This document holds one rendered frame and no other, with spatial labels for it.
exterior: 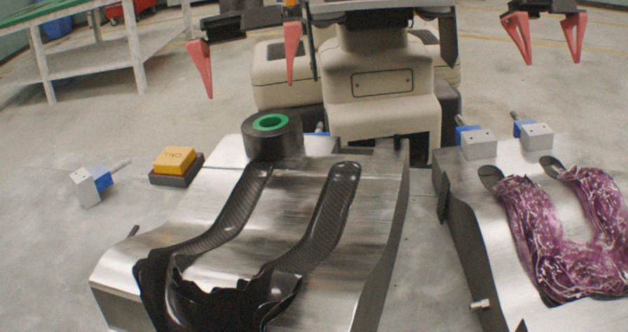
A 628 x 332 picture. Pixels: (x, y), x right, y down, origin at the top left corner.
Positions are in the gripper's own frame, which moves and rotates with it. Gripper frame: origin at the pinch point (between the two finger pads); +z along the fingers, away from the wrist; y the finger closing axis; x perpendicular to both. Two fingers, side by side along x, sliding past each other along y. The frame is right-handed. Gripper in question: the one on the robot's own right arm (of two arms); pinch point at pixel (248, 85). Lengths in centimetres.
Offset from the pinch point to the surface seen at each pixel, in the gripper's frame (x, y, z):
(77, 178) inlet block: 14.6, -34.7, 8.6
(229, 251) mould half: -14.0, -2.8, 16.5
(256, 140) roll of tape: 3.8, -0.2, 6.7
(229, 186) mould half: 1.3, -4.1, 11.7
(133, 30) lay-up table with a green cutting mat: 267, -108, -83
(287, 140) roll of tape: 4.2, 3.5, 7.2
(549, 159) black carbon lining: 2.8, 41.2, 14.7
